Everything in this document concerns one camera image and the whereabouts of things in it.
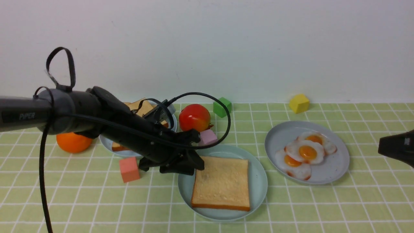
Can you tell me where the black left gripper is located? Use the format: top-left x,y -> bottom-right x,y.
94,86 -> 205,176

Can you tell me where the toast slice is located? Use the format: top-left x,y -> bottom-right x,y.
191,156 -> 250,211
123,98 -> 170,128
111,142 -> 130,152

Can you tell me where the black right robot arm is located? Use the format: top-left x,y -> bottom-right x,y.
377,130 -> 414,168

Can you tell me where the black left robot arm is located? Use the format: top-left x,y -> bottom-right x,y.
1,87 -> 205,175

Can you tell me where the pink cube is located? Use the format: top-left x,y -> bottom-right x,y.
198,129 -> 218,146

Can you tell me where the red apple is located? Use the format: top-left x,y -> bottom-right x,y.
179,104 -> 213,132

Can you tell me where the green cube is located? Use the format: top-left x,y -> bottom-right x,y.
213,97 -> 232,118

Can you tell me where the salmon red cube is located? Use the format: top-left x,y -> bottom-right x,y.
119,157 -> 140,183

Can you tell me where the teal centre plate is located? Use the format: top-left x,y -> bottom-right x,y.
177,145 -> 268,222

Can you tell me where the light blue bread plate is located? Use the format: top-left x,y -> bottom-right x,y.
99,105 -> 178,158

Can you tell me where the orange fruit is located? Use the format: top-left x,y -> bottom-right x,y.
56,133 -> 93,153

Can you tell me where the yellow cube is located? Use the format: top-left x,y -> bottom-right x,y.
289,94 -> 310,114

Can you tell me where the green checkered tablecloth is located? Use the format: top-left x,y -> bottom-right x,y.
0,103 -> 414,233

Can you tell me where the grey egg plate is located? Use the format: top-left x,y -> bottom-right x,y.
265,121 -> 350,185

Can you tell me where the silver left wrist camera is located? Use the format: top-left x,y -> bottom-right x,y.
144,100 -> 177,127

